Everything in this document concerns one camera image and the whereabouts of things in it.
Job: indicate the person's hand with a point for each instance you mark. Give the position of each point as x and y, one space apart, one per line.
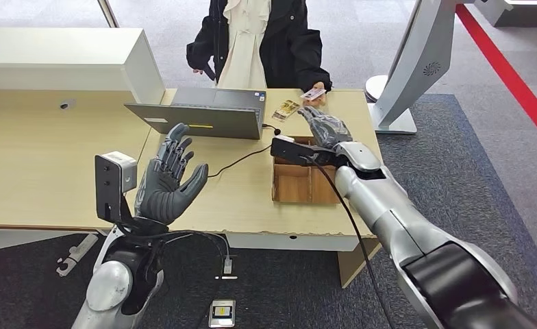
198 71
317 102

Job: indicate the person's right hand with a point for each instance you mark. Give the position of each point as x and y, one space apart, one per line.
198 71

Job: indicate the white metal bracket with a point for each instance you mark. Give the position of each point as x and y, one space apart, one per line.
75 255

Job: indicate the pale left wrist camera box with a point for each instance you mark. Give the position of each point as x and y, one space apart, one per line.
114 177

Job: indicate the grey slanted pole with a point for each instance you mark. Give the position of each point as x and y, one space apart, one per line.
108 13

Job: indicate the grey laptop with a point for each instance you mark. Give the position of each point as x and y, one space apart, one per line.
205 120

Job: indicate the white ID card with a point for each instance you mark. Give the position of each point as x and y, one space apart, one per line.
313 94

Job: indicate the brown cardboard organizer box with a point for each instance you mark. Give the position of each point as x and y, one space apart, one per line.
295 184

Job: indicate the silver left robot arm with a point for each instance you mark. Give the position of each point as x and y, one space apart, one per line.
109 286

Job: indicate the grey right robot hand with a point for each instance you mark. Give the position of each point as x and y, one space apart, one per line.
330 131

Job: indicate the light wood desk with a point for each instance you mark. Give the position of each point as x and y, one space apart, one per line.
241 204
37 172

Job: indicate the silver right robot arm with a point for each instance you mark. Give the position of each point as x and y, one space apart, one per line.
409 227

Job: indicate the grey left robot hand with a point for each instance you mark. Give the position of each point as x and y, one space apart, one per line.
164 195

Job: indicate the person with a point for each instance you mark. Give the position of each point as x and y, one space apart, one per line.
286 45

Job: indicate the grey white stand base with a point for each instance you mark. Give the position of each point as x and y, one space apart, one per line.
522 13

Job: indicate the grey white kiosk stand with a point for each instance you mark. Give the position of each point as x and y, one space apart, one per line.
418 68

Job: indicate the person's left hand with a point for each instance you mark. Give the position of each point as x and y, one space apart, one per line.
317 102

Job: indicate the silver floor socket box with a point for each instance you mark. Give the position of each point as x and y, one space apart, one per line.
221 314

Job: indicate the white desk cabinet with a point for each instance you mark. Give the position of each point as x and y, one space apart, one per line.
60 59

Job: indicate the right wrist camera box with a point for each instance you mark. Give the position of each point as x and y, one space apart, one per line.
295 152

